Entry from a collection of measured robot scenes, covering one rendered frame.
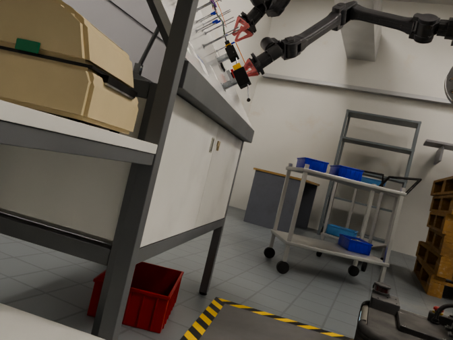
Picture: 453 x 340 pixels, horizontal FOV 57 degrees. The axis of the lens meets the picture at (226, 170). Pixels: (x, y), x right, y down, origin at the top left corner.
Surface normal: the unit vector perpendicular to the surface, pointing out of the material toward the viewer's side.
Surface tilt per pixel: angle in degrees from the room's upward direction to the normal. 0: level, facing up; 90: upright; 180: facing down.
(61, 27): 90
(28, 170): 90
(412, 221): 90
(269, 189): 90
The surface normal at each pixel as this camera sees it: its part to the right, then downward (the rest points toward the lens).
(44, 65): -0.14, -0.03
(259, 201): -0.35, -0.08
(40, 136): 0.95, 0.23
